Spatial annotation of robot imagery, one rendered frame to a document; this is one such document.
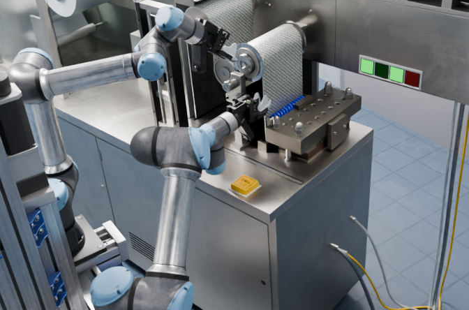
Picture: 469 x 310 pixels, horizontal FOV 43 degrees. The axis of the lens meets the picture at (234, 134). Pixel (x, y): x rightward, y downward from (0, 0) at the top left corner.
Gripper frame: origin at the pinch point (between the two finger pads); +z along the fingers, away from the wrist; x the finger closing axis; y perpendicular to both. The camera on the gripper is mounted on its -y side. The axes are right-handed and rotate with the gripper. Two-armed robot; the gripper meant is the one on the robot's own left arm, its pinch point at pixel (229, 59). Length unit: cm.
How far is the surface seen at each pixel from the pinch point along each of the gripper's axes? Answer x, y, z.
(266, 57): -3.7, 6.6, 14.1
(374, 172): 15, -16, 186
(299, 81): -4.0, 5.3, 39.5
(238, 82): 3.9, -5.3, 14.6
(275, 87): -4.2, -1.4, 25.9
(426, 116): 11, 31, 218
